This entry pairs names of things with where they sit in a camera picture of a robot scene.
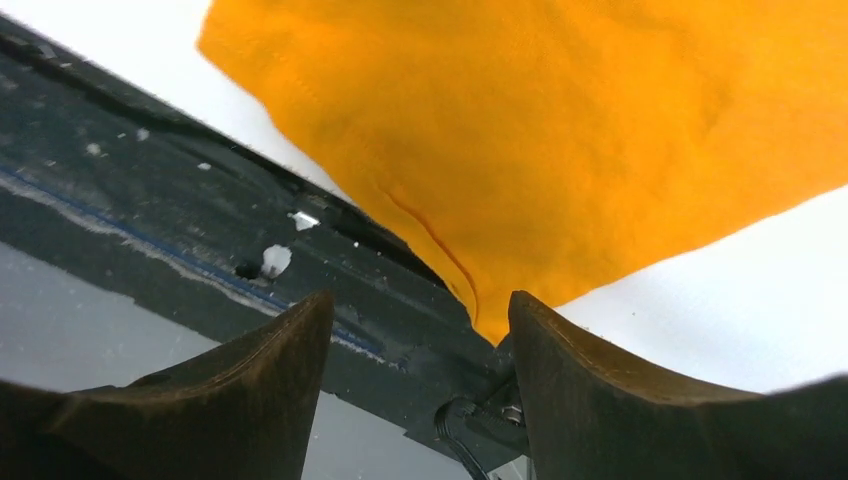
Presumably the yellow t shirt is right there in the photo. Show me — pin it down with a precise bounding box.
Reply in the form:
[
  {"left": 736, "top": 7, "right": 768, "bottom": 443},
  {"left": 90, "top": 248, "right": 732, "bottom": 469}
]
[{"left": 197, "top": 1, "right": 847, "bottom": 344}]

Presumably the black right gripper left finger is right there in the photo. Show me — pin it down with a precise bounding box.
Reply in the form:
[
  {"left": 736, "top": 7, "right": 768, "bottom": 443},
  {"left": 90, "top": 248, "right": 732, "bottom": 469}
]
[{"left": 1, "top": 291, "right": 334, "bottom": 479}]

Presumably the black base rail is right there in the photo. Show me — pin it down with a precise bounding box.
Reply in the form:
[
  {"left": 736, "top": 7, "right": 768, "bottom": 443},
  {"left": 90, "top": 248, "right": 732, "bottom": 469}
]
[{"left": 1, "top": 17, "right": 528, "bottom": 469}]

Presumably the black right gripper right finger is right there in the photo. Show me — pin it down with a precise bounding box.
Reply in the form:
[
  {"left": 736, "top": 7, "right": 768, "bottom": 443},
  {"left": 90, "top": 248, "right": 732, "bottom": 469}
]
[{"left": 509, "top": 291, "right": 847, "bottom": 479}]

